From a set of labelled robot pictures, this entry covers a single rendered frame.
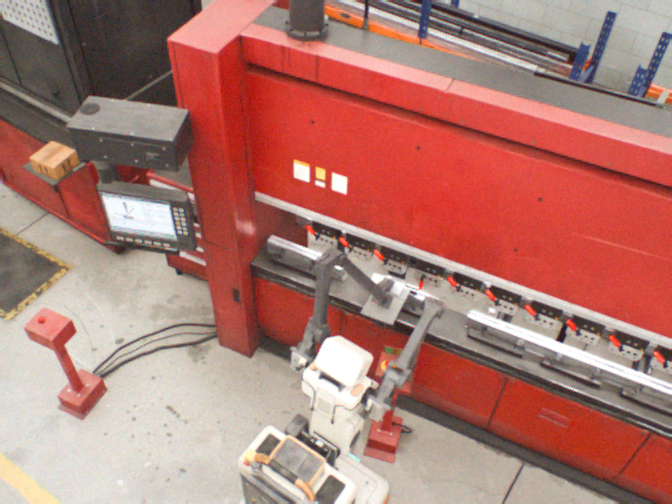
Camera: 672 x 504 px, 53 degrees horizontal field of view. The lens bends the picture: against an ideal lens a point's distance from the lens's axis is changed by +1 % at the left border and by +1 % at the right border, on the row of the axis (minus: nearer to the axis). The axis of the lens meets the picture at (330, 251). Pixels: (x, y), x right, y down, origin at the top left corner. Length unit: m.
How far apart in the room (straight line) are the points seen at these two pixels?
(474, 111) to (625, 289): 1.07
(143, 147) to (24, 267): 2.48
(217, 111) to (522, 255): 1.55
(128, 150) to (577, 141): 1.93
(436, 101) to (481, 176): 0.40
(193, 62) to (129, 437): 2.38
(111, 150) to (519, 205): 1.85
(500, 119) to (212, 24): 1.33
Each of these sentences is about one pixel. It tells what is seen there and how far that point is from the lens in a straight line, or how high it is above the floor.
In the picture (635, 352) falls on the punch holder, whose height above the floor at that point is 1.19.
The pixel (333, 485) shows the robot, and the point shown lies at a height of 0.81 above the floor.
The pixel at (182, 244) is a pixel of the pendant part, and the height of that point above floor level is 1.29.
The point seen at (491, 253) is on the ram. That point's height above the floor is 1.50.
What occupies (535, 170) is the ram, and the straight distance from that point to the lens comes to 2.91.
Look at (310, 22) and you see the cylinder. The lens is 3.03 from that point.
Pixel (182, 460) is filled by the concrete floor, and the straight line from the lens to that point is 4.31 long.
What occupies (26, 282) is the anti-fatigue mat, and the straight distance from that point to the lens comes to 5.38.
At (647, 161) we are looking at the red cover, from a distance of 2.79.
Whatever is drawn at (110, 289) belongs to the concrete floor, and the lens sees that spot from 5.16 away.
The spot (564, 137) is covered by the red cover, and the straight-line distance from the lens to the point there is 2.78.
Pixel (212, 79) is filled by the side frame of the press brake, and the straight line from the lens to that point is 3.08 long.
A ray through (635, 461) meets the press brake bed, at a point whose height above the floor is 0.48.
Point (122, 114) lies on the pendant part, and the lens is 3.31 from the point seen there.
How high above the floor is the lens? 3.83
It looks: 47 degrees down
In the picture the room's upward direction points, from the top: 2 degrees clockwise
